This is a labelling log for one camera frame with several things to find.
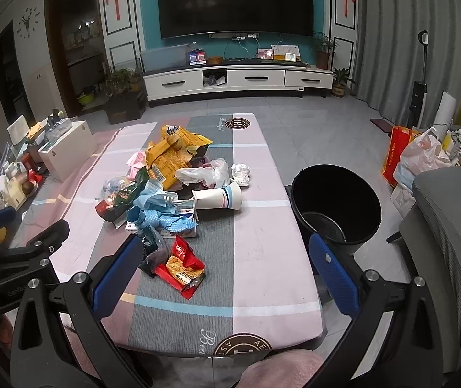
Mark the orange shopping bag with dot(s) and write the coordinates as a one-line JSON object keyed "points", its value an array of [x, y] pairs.
{"points": [[394, 153]]}

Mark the full white plastic bag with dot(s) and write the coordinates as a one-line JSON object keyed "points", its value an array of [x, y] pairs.
{"points": [[420, 157]]}

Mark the clutter of bottles and jars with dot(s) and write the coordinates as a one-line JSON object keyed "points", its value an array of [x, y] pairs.
{"points": [[8, 178]]}

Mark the black upright vacuum cleaner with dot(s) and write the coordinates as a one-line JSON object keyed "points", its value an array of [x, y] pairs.
{"points": [[418, 97]]}

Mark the striped white paper cup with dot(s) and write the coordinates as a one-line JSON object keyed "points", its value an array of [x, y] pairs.
{"points": [[218, 198]]}

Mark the green snack bag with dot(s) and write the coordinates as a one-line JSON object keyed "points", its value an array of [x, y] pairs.
{"points": [[123, 200]]}

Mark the large pink plastic wrapper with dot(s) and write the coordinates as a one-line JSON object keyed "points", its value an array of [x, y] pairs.
{"points": [[136, 161]]}

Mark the white desk calendar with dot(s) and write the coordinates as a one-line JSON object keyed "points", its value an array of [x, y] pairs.
{"points": [[283, 48]]}

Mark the clear white plastic bag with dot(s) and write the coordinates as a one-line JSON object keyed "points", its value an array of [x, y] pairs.
{"points": [[202, 176]]}

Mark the red gold cardboard box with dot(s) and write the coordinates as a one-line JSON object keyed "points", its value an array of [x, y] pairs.
{"points": [[103, 209]]}

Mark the large black television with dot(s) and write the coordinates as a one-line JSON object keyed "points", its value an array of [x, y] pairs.
{"points": [[234, 0]]}

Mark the clear storage box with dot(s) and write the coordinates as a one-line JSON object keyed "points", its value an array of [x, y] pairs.
{"points": [[161, 58]]}

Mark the clear plastic container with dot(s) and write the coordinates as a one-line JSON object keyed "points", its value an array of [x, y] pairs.
{"points": [[58, 127]]}

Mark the person's left forearm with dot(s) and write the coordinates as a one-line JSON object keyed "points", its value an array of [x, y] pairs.
{"points": [[0, 331]]}

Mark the white upright panel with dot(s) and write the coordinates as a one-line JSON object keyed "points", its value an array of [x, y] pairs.
{"points": [[444, 109]]}

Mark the white tissue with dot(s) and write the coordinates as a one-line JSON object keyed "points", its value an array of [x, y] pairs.
{"points": [[240, 173]]}

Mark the black plastic bin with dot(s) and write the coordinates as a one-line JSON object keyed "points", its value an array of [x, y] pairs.
{"points": [[335, 194]]}

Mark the potted plant in brown pot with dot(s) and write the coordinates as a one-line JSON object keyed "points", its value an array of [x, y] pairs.
{"points": [[323, 58]]}

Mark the leafy plant in black planter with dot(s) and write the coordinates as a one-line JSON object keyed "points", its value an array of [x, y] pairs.
{"points": [[123, 109]]}

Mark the grey curtain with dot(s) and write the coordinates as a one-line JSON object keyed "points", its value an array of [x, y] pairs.
{"points": [[388, 28]]}

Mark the small potted floor plant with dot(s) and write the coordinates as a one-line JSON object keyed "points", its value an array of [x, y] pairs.
{"points": [[339, 88]]}

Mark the blue face mask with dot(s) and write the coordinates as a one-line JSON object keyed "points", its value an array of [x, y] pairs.
{"points": [[149, 202]]}

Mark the blue dotted cloth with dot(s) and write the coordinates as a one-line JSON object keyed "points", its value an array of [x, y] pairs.
{"points": [[161, 220]]}

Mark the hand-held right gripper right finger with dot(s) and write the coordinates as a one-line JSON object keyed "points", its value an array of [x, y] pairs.
{"points": [[331, 275]]}

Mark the white television cabinet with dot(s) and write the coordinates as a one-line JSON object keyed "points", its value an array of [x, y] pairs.
{"points": [[254, 79]]}

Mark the dark plastic wrapper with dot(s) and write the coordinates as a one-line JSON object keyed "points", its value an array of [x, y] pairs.
{"points": [[153, 256]]}

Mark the grey sofa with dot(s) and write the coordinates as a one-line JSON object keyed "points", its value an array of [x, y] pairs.
{"points": [[448, 230]]}

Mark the deer shaped wall clock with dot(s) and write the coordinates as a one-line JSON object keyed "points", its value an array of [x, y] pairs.
{"points": [[26, 24]]}

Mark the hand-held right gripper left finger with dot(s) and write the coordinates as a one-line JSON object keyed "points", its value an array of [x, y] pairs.
{"points": [[117, 268]]}

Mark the red snack packet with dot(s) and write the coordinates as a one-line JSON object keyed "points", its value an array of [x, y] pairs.
{"points": [[182, 258]]}

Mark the yellow snack bag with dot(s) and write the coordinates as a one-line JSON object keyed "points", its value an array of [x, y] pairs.
{"points": [[169, 161]]}

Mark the green basin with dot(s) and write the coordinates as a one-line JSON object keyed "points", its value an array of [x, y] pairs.
{"points": [[86, 99]]}

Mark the dark red doormat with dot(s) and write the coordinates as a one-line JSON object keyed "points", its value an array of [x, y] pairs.
{"points": [[382, 124]]}

